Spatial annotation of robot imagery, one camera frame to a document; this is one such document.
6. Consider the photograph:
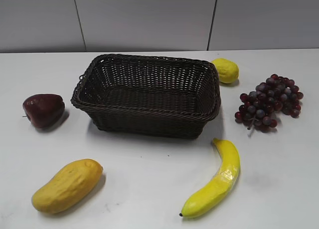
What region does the yellow mango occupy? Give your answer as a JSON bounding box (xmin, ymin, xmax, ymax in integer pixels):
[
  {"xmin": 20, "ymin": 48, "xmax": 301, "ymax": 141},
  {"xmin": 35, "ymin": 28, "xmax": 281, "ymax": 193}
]
[{"xmin": 31, "ymin": 159, "xmax": 103, "ymax": 214}]

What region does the dark woven wicker basket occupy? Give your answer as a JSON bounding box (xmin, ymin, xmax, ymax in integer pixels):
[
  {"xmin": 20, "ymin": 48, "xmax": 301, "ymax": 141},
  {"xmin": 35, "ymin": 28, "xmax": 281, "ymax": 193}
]
[{"xmin": 71, "ymin": 54, "xmax": 221, "ymax": 139}]

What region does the yellow lemon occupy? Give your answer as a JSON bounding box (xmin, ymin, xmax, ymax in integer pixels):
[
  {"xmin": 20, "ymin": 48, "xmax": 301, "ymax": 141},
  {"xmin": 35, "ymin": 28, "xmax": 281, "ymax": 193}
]
[{"xmin": 212, "ymin": 58, "xmax": 239, "ymax": 84}]

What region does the yellow banana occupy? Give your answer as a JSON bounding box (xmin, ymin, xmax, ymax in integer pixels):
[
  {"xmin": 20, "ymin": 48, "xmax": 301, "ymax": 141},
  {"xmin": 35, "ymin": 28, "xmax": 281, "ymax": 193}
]
[{"xmin": 179, "ymin": 138, "xmax": 241, "ymax": 218}]

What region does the dark red apple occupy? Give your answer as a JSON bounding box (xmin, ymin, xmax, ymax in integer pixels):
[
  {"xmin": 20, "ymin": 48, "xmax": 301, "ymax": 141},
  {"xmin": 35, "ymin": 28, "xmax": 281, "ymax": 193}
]
[{"xmin": 22, "ymin": 94, "xmax": 65, "ymax": 129}]

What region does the purple grape bunch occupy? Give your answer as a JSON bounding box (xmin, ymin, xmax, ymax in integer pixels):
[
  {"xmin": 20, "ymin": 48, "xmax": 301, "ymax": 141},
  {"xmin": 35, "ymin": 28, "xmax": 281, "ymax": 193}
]
[{"xmin": 234, "ymin": 74, "xmax": 304, "ymax": 132}]

